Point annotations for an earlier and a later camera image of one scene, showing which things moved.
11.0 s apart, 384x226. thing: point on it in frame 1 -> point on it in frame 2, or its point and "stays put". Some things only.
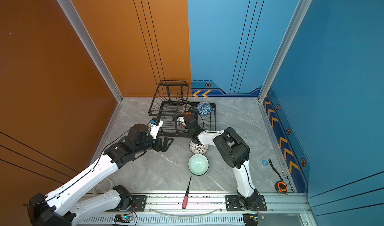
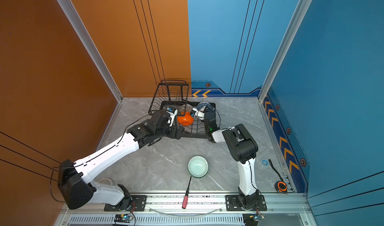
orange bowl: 181,120 stays put
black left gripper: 159,147 -> 180,131
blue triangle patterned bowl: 204,108 stays put
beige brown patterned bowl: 184,108 stays put
